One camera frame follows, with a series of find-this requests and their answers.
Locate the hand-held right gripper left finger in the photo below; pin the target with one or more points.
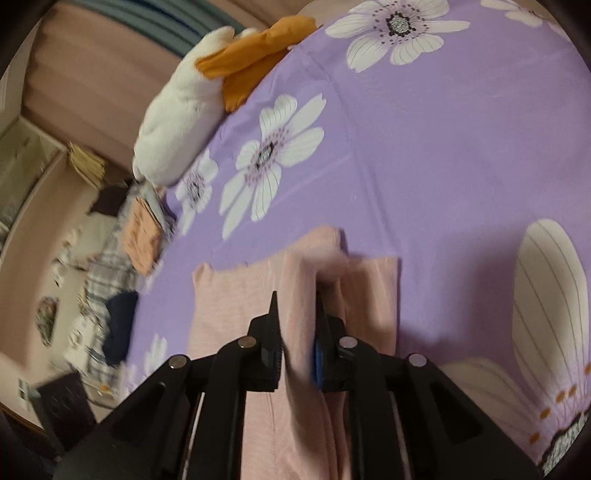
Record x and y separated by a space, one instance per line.
271 355

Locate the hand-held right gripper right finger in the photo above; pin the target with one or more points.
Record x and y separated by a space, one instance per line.
319 364

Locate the pink long-sleeve shirt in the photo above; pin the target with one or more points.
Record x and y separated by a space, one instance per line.
300 286

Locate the navy blue cloth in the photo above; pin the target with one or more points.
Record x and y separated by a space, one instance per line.
120 323

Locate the orange patterned folded garment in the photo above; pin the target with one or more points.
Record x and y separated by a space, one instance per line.
143 235

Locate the grey plaid quilt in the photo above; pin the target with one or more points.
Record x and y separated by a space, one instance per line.
104 277

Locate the purple floral blanket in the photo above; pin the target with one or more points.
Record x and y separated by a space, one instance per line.
415 184

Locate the black box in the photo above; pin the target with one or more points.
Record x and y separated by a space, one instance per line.
64 406

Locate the beige pillow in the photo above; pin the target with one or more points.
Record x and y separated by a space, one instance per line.
98 230

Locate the cartoon printed cloth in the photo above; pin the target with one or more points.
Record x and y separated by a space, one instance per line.
69 258

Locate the dark brown cloth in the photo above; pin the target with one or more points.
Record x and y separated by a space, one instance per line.
111 198

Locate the white plush duck toy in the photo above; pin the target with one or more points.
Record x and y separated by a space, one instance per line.
175 124

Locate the yellow striped cloth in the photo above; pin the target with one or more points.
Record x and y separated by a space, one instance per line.
87 161

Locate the white shelf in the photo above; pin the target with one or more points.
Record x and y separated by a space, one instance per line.
27 175

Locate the teal curtain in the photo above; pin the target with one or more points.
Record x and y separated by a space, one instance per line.
175 23

